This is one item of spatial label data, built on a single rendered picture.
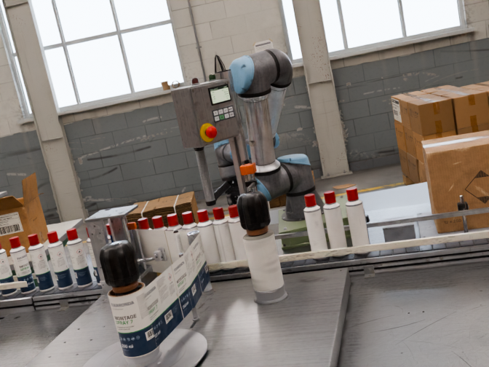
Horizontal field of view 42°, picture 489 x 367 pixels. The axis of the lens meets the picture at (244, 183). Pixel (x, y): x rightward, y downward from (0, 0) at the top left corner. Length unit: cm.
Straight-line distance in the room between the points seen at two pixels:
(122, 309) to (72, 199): 648
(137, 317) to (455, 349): 70
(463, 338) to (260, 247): 54
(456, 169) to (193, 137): 84
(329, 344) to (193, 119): 85
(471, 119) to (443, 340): 396
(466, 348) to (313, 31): 610
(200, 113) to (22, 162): 623
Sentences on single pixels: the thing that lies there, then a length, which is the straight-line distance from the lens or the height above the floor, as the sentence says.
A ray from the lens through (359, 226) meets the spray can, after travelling 194.
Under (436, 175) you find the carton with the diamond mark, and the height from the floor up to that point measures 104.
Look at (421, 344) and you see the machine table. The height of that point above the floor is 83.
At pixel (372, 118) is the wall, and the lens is 749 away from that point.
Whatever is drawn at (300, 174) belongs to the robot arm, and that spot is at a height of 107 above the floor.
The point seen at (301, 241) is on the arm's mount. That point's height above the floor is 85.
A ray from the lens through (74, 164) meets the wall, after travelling 789.
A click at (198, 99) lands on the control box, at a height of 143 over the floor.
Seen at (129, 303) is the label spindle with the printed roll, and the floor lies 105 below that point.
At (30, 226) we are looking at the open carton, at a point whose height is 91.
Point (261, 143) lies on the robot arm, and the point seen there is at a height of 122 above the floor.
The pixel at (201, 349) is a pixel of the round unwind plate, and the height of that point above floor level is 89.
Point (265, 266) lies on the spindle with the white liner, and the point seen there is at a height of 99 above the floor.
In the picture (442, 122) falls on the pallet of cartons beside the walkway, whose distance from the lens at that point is 531.
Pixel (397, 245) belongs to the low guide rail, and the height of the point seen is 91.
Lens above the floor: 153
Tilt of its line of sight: 11 degrees down
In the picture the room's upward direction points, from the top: 12 degrees counter-clockwise
